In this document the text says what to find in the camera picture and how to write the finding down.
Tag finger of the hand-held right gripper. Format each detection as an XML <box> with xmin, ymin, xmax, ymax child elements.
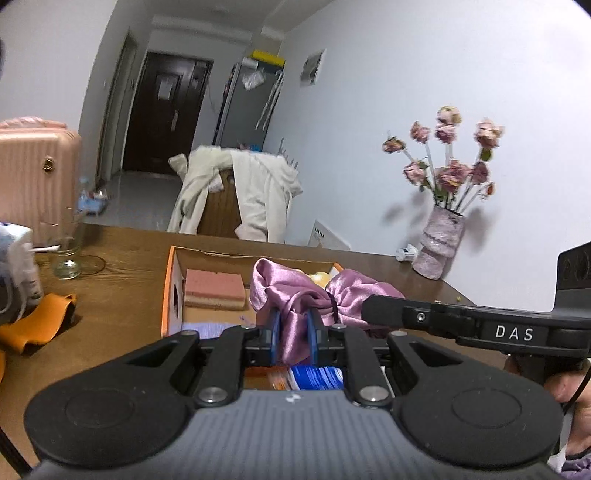
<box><xmin>362</xmin><ymin>295</ymin><xmax>462</xmax><ymax>342</ymax></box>

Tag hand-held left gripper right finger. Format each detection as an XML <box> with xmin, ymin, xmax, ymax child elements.
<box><xmin>307</xmin><ymin>308</ymin><xmax>467</xmax><ymax>409</ymax></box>

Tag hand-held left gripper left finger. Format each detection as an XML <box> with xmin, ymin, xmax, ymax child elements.
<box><xmin>111</xmin><ymin>309</ymin><xmax>282</xmax><ymax>409</ymax></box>

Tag pink satin scrunchie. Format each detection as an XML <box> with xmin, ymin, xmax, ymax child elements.
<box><xmin>249</xmin><ymin>258</ymin><xmax>419</xmax><ymax>365</ymax></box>

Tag blue tissue pack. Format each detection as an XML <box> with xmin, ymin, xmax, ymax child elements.
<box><xmin>288</xmin><ymin>366</ymin><xmax>346</xmax><ymax>391</ymax></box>

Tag yellow and white plush toy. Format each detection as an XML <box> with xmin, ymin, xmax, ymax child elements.
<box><xmin>295</xmin><ymin>270</ymin><xmax>333</xmax><ymax>289</ymax></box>

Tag purple cloth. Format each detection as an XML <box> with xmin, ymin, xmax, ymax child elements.
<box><xmin>182</xmin><ymin>322</ymin><xmax>241</xmax><ymax>337</ymax></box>

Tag pink layered sponge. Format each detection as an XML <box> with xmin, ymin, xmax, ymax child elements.
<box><xmin>184</xmin><ymin>268</ymin><xmax>246</xmax><ymax>310</ymax></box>

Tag orange cardboard box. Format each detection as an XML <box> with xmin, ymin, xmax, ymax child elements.
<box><xmin>161</xmin><ymin>246</ymin><xmax>352</xmax><ymax>391</ymax></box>

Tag person's right hand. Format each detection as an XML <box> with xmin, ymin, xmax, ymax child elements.
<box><xmin>503</xmin><ymin>356</ymin><xmax>591</xmax><ymax>457</ymax></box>

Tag pink textured vase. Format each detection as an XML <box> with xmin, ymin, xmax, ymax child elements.
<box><xmin>412</xmin><ymin>205</ymin><xmax>466</xmax><ymax>280</ymax></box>

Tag white jacket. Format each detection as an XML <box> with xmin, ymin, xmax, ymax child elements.
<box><xmin>231</xmin><ymin>150</ymin><xmax>303</xmax><ymax>243</ymax></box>

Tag dried pink roses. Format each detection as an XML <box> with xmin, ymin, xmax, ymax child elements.
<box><xmin>382</xmin><ymin>106</ymin><xmax>504</xmax><ymax>215</ymax></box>

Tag beige coat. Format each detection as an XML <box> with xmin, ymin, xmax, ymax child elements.
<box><xmin>167</xmin><ymin>145</ymin><xmax>236</xmax><ymax>234</ymax></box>

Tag grey refrigerator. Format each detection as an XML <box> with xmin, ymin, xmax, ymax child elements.
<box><xmin>213</xmin><ymin>62</ymin><xmax>282</xmax><ymax>153</ymax></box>

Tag clear glass cup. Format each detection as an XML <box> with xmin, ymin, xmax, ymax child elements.
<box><xmin>50</xmin><ymin>219</ymin><xmax>84</xmax><ymax>280</ymax></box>

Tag folded clear umbrella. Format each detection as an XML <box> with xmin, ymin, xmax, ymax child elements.
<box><xmin>256</xmin><ymin>69</ymin><xmax>284</xmax><ymax>132</ymax></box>

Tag plastic water bottle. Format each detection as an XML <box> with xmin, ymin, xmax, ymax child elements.
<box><xmin>76</xmin><ymin>176</ymin><xmax>93</xmax><ymax>217</ymax></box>

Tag dark entrance door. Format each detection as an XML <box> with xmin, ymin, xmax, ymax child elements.
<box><xmin>122</xmin><ymin>52</ymin><xmax>214</xmax><ymax>176</ymax></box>

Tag small white bottle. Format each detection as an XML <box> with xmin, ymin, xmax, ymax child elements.
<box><xmin>18</xmin><ymin>231</ymin><xmax>44</xmax><ymax>303</ymax></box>

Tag grey interior door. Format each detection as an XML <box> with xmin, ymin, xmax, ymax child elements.
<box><xmin>95</xmin><ymin>34</ymin><xmax>139</xmax><ymax>183</ymax></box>

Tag yellow box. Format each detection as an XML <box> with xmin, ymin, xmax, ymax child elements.
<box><xmin>249</xmin><ymin>50</ymin><xmax>287</xmax><ymax>65</ymax></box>

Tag pink suitcase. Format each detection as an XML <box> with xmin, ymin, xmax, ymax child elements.
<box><xmin>0</xmin><ymin>116</ymin><xmax>83</xmax><ymax>247</ymax></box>

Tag metal wire rack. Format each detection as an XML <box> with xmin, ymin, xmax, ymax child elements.
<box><xmin>277</xmin><ymin>138</ymin><xmax>301</xmax><ymax>169</ymax></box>

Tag orange leather strap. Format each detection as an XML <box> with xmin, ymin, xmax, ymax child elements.
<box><xmin>0</xmin><ymin>293</ymin><xmax>78</xmax><ymax>356</ymax></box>

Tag wall electrical panel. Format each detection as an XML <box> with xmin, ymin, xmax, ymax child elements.
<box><xmin>299</xmin><ymin>50</ymin><xmax>326</xmax><ymax>88</ymax></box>

